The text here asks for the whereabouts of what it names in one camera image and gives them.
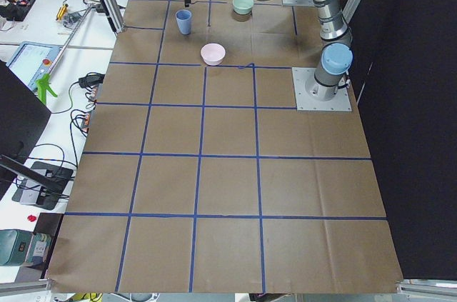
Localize blue cup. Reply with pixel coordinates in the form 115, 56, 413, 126
175, 9, 192, 35

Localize mint green bowl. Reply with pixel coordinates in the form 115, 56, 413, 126
232, 0, 254, 15

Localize pink bowl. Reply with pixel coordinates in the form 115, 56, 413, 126
201, 43, 226, 66

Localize yellow screwdriver tool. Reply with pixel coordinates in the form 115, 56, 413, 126
56, 4, 69, 21

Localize blue teach pendant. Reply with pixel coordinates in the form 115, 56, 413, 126
6, 41, 61, 92

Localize green plastic grabber tool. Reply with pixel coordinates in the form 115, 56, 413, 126
36, 74, 58, 105

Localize brown paper table cover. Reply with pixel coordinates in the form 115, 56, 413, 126
48, 0, 402, 293

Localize black monitor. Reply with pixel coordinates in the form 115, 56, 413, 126
1, 62, 51, 196

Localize black monitor stand base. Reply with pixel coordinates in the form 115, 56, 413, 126
11, 161, 74, 210

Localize green box device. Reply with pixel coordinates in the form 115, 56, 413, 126
1, 229, 51, 266

